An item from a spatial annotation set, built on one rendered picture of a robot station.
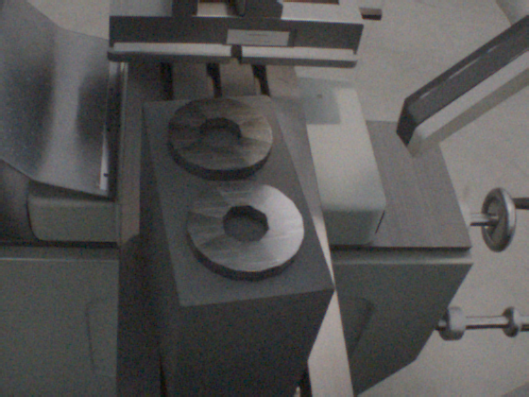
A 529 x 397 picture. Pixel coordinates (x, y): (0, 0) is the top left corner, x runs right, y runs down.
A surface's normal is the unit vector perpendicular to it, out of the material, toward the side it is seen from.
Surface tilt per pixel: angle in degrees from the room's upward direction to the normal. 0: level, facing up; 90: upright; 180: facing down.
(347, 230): 90
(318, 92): 0
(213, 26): 90
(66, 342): 90
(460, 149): 0
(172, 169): 0
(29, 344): 90
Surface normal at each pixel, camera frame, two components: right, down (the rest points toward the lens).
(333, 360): 0.10, -0.65
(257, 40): 0.08, 0.76
